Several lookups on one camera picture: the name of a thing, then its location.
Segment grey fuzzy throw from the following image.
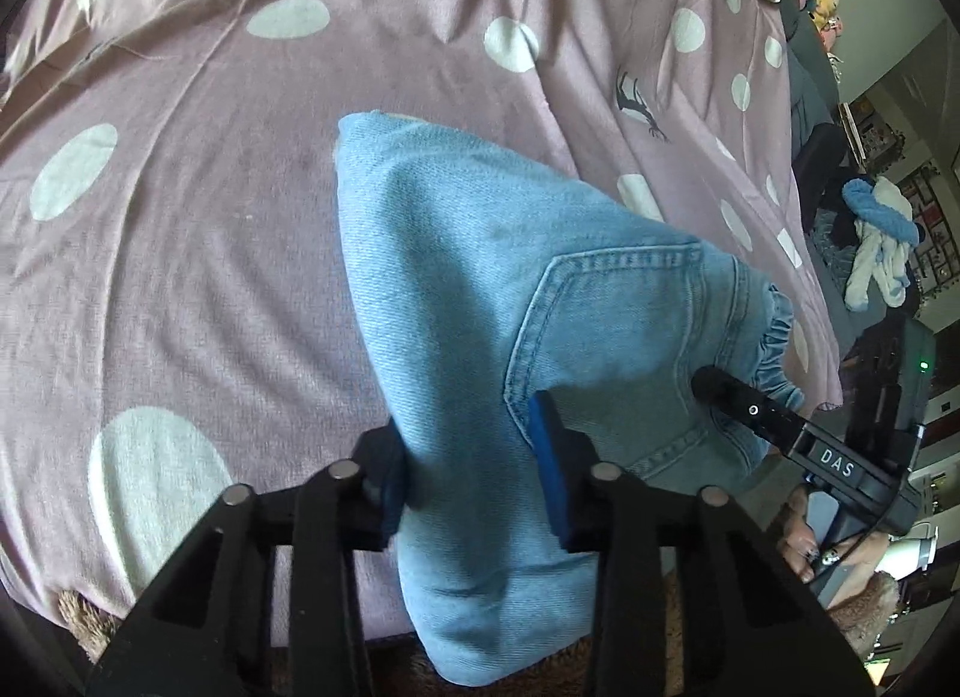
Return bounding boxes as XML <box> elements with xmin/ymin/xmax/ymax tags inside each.
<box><xmin>806</xmin><ymin>209</ymin><xmax>856</xmax><ymax>270</ymax></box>

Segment light blue denim pants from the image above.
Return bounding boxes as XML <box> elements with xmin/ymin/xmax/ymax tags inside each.
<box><xmin>330</xmin><ymin>110</ymin><xmax>807</xmax><ymax>687</ymax></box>

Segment pink polka dot blanket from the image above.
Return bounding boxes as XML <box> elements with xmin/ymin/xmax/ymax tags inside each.
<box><xmin>0</xmin><ymin>0</ymin><xmax>845</xmax><ymax>649</ymax></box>

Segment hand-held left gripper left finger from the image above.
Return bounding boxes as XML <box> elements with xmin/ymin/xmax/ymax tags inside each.
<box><xmin>86</xmin><ymin>423</ymin><xmax>410</xmax><ymax>697</ymax></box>

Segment white garment with blue patches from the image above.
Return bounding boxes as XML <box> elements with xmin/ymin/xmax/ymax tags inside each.
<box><xmin>844</xmin><ymin>183</ymin><xmax>912</xmax><ymax>312</ymax></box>

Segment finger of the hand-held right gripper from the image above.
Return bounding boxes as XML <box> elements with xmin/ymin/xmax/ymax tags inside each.
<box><xmin>690</xmin><ymin>364</ymin><xmax>808</xmax><ymax>458</ymax></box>

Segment person's right hand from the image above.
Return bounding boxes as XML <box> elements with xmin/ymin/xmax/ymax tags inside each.
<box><xmin>776</xmin><ymin>488</ymin><xmax>830</xmax><ymax>587</ymax></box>

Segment blue fluffy towel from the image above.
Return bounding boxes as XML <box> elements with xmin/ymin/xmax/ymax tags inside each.
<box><xmin>841</xmin><ymin>175</ymin><xmax>925</xmax><ymax>248</ymax></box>

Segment white plastic device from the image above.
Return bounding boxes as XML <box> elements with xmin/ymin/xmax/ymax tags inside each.
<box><xmin>885</xmin><ymin>523</ymin><xmax>940</xmax><ymax>582</ymax></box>

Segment black cushion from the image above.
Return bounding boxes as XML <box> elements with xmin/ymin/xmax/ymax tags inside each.
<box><xmin>793</xmin><ymin>125</ymin><xmax>850</xmax><ymax>218</ymax></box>

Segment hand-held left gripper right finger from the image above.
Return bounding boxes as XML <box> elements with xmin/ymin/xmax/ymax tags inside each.
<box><xmin>527</xmin><ymin>391</ymin><xmax>875</xmax><ymax>697</ymax></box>

